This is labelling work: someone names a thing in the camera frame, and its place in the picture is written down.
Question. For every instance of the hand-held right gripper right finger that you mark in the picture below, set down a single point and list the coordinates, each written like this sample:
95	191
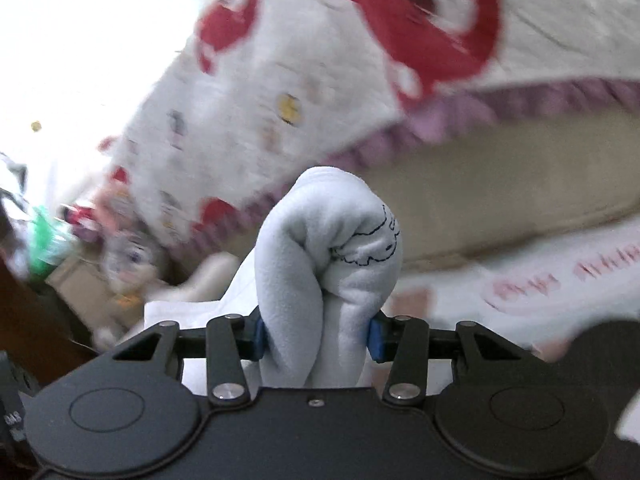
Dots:
375	342

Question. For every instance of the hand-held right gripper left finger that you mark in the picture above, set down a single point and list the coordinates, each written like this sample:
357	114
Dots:
258	340

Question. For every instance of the white T-shirt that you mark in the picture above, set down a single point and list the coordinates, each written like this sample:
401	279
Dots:
310	260

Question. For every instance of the cream waffle sweater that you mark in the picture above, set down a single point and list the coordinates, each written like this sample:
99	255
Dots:
215	275

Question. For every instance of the wooden drawer cabinet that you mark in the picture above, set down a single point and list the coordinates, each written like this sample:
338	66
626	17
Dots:
30	320

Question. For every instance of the beige nightstand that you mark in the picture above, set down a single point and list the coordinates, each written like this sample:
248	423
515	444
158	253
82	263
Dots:
85	290

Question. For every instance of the checked dog print rug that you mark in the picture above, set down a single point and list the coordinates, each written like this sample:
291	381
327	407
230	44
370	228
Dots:
500	270

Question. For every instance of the grey plush bunny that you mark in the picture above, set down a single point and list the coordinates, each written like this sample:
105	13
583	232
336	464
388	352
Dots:
132	260

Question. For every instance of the green plastic bag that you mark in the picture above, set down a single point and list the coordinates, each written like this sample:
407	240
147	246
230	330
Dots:
47	245

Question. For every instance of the red patterned cloth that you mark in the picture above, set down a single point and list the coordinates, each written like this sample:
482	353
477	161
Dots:
80	220

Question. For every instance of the beige bed base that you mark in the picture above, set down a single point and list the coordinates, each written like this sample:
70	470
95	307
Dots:
500	185

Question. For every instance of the printed bear blanket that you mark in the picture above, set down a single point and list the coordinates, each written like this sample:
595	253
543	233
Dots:
300	85

